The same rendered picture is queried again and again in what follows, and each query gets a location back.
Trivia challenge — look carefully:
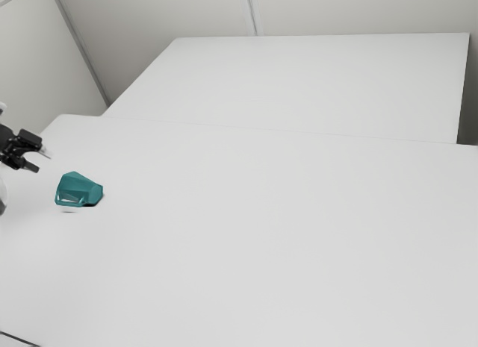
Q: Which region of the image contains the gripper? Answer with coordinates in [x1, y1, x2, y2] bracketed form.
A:
[0, 122, 52, 174]

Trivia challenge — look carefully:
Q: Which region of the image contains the teal faceted mug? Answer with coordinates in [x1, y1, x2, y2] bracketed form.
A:
[54, 171, 105, 208]

